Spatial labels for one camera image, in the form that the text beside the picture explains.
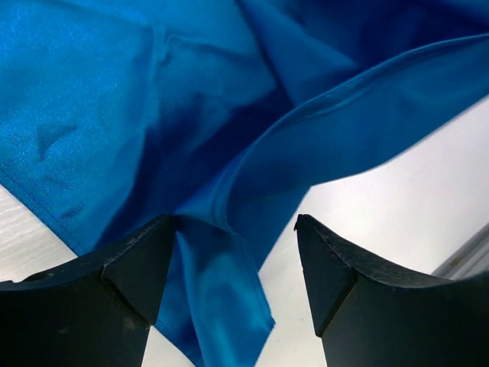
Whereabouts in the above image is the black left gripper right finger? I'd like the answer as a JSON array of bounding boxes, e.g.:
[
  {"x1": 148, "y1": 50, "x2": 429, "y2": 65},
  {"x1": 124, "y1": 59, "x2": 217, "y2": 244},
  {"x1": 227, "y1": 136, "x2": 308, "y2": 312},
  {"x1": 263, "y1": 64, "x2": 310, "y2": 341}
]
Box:
[{"x1": 295, "y1": 215, "x2": 488, "y2": 366}]

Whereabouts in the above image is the blue satin napkin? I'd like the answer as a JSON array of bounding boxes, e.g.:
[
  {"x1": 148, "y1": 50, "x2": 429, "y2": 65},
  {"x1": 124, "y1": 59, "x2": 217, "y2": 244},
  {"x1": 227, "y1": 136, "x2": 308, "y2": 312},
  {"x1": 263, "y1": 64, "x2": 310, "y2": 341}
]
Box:
[{"x1": 1, "y1": 1, "x2": 488, "y2": 366}]

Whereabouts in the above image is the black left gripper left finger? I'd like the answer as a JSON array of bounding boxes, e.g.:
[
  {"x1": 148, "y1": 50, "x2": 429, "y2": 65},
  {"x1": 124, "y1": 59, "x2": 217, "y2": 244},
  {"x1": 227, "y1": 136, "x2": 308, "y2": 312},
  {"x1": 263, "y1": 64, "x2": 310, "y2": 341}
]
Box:
[{"x1": 1, "y1": 216, "x2": 175, "y2": 367}]

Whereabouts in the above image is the aluminium frame rail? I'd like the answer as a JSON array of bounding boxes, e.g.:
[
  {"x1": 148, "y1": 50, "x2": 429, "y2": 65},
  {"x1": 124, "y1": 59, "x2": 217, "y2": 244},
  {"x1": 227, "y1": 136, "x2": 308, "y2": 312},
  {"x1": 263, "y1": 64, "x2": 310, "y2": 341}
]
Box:
[{"x1": 432, "y1": 226, "x2": 488, "y2": 280}]

